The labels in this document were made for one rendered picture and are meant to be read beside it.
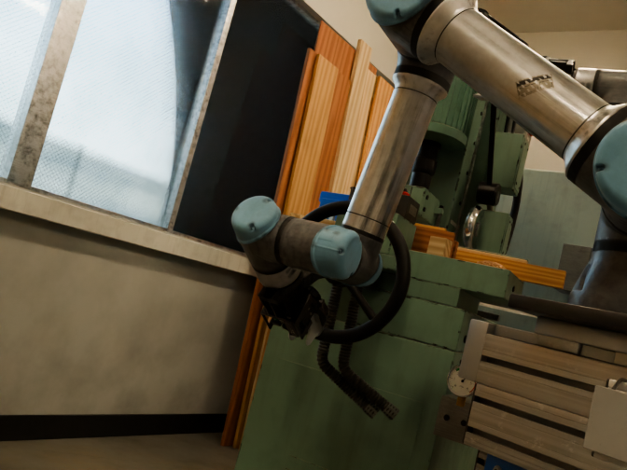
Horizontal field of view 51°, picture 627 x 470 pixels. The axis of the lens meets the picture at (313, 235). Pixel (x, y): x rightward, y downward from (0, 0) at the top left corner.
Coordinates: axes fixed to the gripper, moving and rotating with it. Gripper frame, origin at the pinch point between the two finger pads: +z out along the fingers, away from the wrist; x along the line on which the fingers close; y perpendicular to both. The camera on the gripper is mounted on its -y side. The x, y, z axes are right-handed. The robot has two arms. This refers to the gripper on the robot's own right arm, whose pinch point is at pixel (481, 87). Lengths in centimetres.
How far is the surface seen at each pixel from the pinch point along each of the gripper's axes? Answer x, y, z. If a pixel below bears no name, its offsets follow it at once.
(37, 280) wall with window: 34, -69, 144
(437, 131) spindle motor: 6.3, -9.3, 8.5
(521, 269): 19.7, -34.8, -16.3
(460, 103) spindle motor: -1.8, -4.9, 5.5
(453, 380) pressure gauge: 54, -40, -12
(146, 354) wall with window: 6, -125, 135
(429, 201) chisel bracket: 10.7, -26.4, 8.8
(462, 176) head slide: -4.2, -25.9, 5.3
